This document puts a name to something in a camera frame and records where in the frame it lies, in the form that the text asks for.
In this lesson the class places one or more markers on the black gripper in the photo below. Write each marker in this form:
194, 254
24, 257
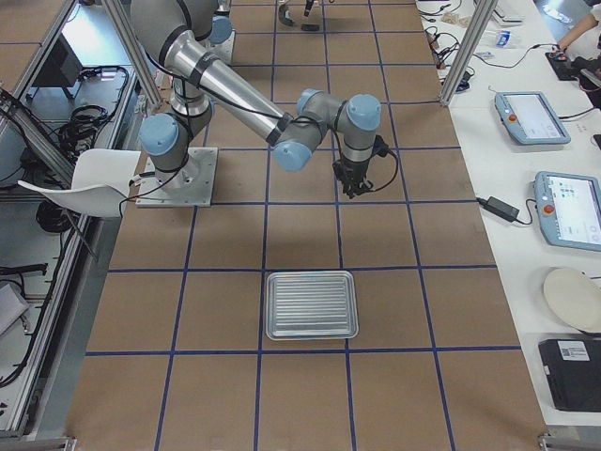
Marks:
285, 10
351, 170

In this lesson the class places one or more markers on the ribbed metal tray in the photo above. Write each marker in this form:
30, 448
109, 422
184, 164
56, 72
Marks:
311, 306

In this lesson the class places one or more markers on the white round plate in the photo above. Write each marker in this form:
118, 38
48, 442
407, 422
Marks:
574, 298

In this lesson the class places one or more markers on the black power adapter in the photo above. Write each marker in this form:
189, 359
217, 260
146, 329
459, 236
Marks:
499, 208

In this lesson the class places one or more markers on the black joystick controller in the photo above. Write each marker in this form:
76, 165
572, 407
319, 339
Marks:
562, 66

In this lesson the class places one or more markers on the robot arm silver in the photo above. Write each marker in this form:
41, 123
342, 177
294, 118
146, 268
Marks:
222, 28
172, 34

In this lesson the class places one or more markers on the green brake shoe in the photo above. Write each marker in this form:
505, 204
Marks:
284, 16

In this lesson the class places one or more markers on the lower blue teach pendant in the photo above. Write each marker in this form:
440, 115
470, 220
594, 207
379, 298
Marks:
568, 208

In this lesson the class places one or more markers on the black brake pad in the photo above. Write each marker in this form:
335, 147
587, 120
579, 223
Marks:
308, 27

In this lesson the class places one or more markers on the aluminium frame post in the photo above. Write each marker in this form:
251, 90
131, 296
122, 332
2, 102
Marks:
474, 31

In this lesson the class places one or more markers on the black laptop case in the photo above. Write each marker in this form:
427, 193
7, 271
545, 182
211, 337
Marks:
572, 368

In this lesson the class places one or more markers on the white plastic chair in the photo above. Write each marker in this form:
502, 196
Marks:
100, 182

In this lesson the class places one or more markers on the upper blue teach pendant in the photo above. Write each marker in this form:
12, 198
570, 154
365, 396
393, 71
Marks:
529, 119

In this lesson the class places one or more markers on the blue teach pendant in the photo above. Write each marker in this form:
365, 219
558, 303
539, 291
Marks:
568, 208
529, 119

